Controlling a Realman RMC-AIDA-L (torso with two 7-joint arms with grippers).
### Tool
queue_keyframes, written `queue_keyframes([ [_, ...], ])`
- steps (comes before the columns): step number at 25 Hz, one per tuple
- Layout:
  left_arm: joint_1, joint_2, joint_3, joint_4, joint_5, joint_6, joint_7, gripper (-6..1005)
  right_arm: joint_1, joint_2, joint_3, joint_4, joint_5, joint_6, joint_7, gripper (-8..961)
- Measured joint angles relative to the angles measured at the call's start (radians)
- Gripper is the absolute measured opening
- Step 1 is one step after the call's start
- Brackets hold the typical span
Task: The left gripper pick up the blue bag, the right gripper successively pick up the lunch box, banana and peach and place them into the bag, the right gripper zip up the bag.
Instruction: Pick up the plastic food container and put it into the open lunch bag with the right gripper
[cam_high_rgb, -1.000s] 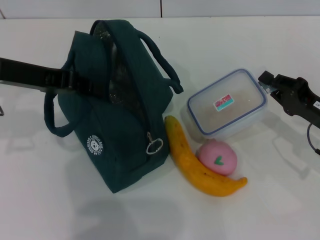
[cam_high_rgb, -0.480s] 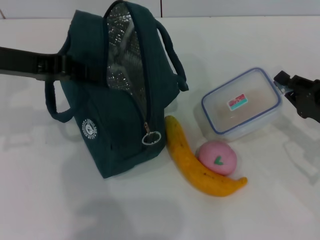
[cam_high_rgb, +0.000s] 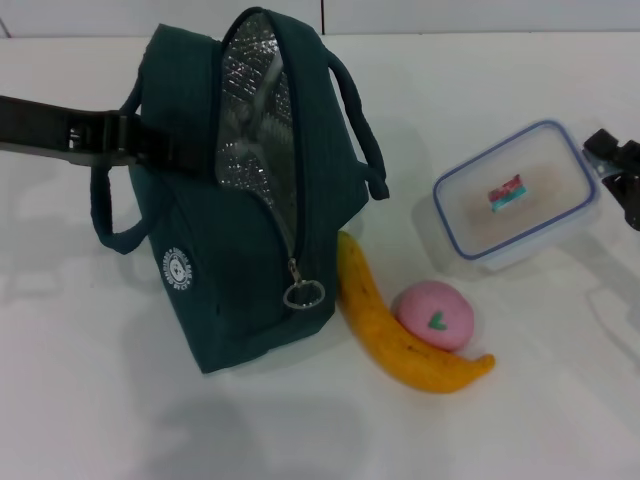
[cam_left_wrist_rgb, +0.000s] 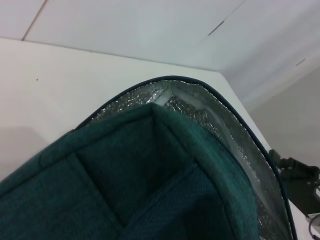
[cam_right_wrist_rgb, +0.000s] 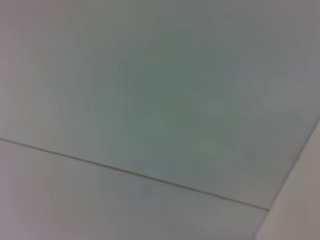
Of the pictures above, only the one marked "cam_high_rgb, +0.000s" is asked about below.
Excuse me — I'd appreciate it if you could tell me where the pink peach toy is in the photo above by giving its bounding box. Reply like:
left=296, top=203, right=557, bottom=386
left=389, top=280, right=475, bottom=351

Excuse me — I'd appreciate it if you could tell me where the yellow banana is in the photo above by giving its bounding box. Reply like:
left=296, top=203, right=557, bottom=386
left=335, top=230, right=496, bottom=395

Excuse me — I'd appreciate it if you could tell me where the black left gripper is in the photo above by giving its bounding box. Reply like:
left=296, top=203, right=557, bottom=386
left=0, top=94, right=217, bottom=172

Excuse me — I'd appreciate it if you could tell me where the dark teal insulated lunch bag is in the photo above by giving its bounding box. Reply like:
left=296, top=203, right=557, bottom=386
left=89, top=7, right=390, bottom=376

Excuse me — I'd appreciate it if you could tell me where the clear container with blue seal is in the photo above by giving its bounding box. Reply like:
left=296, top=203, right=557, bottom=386
left=414, top=118, right=601, bottom=274

